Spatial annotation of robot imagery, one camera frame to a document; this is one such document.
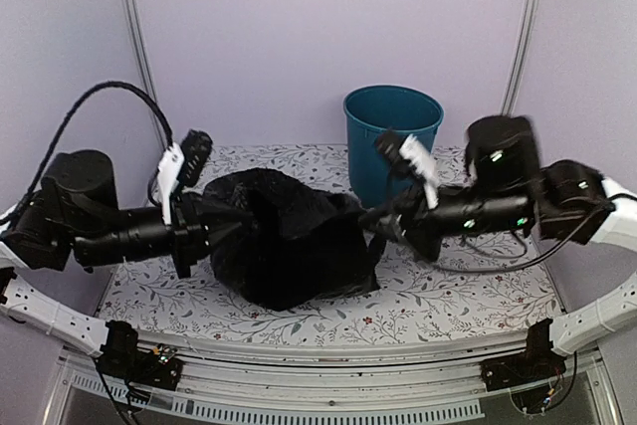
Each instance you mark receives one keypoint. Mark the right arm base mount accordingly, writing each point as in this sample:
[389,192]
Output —
[535,362]

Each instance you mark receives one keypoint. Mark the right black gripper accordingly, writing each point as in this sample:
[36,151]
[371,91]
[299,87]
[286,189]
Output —
[417,233]

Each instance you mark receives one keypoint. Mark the right aluminium frame post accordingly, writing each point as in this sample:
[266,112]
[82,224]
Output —
[520,56]

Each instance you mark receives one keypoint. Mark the left aluminium frame post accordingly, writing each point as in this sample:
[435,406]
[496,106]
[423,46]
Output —
[134,28]

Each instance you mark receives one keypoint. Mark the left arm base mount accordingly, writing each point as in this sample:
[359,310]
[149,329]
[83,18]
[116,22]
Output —
[122,358]

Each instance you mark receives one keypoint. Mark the aluminium frame post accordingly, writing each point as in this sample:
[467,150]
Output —
[520,56]
[134,28]

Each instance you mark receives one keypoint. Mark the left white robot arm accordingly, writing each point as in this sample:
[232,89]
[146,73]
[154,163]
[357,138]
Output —
[75,215]

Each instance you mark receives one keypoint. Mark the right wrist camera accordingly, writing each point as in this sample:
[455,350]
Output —
[407,157]

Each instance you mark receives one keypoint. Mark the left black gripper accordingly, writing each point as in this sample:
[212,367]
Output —
[195,237]

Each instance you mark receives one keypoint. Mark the floral patterned table mat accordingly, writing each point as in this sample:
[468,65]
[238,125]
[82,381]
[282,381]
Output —
[480,286]

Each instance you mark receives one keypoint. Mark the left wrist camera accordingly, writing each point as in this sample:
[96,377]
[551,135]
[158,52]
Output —
[180,166]

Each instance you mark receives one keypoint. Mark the front aluminium rail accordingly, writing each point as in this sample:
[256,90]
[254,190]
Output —
[419,383]

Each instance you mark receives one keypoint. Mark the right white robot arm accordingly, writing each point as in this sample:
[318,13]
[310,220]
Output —
[510,191]

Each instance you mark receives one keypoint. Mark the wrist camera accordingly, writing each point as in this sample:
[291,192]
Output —
[407,157]
[180,166]

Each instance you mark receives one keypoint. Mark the black plastic trash bag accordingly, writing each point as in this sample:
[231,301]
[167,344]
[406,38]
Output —
[302,243]

